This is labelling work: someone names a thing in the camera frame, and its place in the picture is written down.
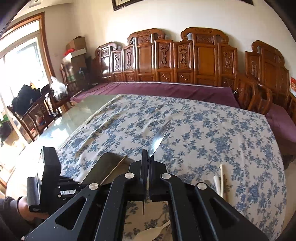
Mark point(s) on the black bag on chair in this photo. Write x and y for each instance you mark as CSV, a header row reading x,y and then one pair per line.
x,y
25,99

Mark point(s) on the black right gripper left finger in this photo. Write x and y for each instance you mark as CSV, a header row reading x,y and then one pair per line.
x,y
97,212

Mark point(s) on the white plastic spoon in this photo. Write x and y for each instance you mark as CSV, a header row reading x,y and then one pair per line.
x,y
151,233

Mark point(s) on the carved wooden long sofa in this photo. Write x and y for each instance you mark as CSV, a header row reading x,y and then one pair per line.
x,y
203,56

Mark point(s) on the white plastic bag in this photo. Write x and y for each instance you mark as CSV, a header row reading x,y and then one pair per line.
x,y
59,89

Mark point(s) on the white plastic knife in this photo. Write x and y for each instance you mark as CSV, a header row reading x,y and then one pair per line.
x,y
217,184

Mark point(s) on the brown cardboard box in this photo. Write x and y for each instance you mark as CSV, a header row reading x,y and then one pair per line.
x,y
77,43

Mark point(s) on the wooden window frame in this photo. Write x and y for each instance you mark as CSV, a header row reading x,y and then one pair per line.
x,y
40,17

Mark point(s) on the person's left hand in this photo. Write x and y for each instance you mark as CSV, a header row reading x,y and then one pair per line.
x,y
24,211

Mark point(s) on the carved wooden armchair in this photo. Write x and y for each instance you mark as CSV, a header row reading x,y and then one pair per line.
x,y
265,67

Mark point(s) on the grey metal tray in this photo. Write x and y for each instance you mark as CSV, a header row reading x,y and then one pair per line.
x,y
104,166

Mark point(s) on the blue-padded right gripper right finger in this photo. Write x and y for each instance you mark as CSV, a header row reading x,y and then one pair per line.
x,y
197,212

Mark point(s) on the red greeting card box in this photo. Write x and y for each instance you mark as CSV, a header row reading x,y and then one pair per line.
x,y
293,85

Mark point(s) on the wooden corner cabinet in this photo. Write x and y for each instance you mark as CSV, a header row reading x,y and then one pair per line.
x,y
74,71

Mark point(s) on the dark wooden dining chair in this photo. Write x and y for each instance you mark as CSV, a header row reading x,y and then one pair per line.
x,y
41,114

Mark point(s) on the purple armchair cushion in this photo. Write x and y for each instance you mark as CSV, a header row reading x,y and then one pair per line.
x,y
283,128

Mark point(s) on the peacock flower framed painting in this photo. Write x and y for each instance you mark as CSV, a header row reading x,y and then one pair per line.
x,y
118,4

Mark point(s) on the wooden chopstick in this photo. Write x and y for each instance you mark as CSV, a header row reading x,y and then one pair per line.
x,y
221,181
112,171

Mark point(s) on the blue floral tablecloth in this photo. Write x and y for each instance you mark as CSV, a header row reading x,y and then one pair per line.
x,y
204,140

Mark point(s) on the purple sofa cushion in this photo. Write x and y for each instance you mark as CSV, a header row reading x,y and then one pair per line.
x,y
217,95

